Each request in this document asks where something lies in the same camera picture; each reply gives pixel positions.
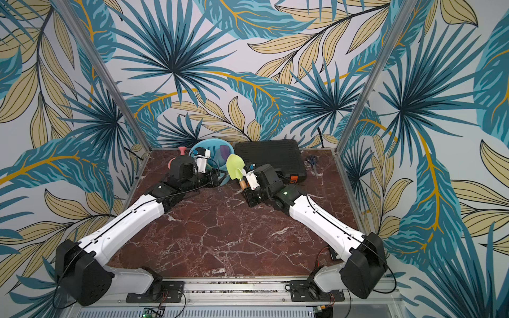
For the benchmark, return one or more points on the small circuit board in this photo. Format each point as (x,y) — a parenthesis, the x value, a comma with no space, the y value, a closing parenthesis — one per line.
(333,254)

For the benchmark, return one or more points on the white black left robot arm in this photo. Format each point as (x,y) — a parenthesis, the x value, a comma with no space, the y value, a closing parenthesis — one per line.
(82,269)

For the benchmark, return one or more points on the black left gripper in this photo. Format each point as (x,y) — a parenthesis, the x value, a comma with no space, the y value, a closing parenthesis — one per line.
(213,178)

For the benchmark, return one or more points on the aluminium left corner post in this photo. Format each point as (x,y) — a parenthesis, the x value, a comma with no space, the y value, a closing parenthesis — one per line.
(72,20)

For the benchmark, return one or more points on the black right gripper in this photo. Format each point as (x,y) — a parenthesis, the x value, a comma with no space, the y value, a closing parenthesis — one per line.
(250,195)

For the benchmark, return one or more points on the aluminium front rail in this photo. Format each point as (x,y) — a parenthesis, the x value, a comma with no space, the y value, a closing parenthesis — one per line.
(268,296)

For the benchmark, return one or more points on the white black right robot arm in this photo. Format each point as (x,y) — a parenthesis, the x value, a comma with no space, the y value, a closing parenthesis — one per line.
(363,257)

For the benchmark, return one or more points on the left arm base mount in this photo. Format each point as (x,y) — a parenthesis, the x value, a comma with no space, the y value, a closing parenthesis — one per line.
(162,291)

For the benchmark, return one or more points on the blue handled scissors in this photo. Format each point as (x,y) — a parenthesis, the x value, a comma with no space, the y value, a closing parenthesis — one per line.
(312,161)

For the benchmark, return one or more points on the green trowel wooden handle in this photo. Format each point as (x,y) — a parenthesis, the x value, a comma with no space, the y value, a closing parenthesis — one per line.
(236,170)

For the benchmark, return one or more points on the black plastic tool case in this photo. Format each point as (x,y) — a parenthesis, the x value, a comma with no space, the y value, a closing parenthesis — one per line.
(283,155)

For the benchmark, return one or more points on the light blue plastic bucket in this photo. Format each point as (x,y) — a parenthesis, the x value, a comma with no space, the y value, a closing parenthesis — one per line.
(216,153)

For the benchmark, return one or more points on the purple shovel pink handle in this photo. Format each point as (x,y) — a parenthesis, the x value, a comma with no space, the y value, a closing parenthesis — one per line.
(225,152)

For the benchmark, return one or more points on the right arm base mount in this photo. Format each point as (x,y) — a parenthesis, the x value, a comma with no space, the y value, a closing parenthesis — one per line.
(303,291)

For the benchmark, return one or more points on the aluminium corner post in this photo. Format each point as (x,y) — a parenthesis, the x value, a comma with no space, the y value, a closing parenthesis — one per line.
(72,20)
(381,61)

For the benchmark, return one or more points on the aluminium right corner post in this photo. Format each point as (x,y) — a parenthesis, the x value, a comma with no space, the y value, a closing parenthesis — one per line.
(381,61)

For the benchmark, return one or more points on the pink plastic watering can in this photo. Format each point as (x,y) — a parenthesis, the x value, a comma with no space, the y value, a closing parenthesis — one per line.
(179,153)

